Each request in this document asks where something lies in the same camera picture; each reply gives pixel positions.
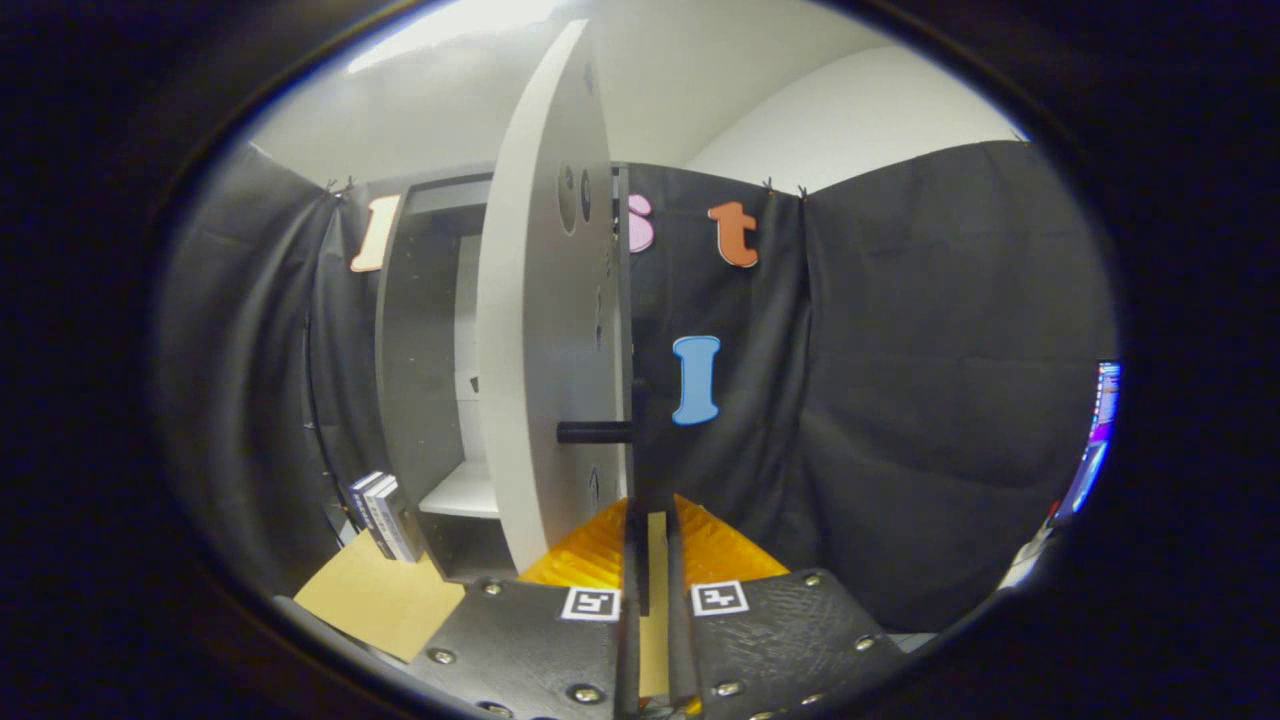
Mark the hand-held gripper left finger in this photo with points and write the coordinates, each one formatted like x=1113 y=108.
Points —
x=629 y=660

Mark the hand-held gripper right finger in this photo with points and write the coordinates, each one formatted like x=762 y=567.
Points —
x=680 y=650

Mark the black backdrop cloth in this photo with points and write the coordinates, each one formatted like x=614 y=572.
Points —
x=900 y=400

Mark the grey cabinet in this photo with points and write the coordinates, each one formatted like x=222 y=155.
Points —
x=410 y=350

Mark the computer monitor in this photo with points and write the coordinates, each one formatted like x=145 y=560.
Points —
x=1103 y=420

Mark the ceiling light panel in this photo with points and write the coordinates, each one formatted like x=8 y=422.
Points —
x=460 y=25

